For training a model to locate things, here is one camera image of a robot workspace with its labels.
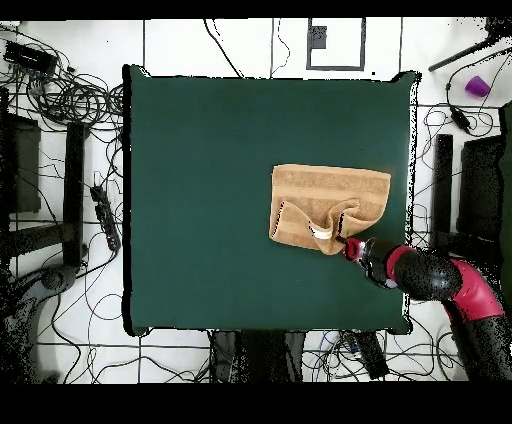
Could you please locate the dark grey stand base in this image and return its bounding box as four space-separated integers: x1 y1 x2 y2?
11 263 79 317

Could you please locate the thin black cable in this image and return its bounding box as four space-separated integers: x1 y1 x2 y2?
202 18 245 79

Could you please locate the black electronics box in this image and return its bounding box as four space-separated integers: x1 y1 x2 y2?
2 40 59 76

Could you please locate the black rod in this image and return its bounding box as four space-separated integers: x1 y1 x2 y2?
427 33 501 73

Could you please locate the black power adapter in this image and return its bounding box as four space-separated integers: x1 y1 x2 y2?
449 104 473 135

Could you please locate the black power strip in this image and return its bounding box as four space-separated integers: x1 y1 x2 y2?
351 330 390 380
89 184 122 253

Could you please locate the dark flat panel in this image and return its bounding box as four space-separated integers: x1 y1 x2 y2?
457 135 506 241
7 113 42 215

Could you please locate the tan terry towel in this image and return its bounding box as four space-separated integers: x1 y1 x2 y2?
268 162 392 256

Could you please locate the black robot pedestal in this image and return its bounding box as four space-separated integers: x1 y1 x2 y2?
209 329 306 383

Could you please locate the dark green table cloth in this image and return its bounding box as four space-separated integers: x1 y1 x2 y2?
121 63 421 336

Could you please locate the purple plastic cup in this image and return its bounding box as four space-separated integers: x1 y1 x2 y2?
464 75 491 98

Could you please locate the grey square floor frame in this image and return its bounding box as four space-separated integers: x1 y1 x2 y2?
306 17 366 72

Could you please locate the small dark grey square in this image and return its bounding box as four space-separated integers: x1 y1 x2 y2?
309 25 328 50

